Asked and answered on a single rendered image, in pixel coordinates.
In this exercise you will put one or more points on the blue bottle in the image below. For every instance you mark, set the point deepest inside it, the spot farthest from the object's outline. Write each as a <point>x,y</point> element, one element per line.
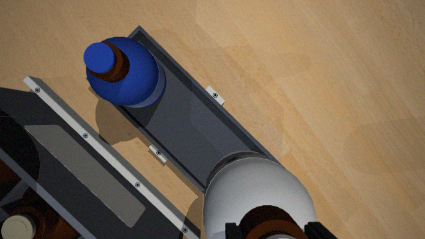
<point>122,71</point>

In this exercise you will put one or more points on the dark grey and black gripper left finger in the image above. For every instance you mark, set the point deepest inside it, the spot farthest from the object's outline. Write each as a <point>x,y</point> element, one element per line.
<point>232,231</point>

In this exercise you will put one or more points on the dark grey tray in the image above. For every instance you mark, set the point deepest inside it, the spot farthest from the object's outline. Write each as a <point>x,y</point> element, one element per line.
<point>187,124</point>

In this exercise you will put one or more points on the white bottle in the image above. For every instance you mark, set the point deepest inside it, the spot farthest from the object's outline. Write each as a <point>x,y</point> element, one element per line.
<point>255,192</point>

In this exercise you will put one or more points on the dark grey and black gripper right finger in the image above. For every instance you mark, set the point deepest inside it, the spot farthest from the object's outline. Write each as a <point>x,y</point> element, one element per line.
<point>315,230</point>

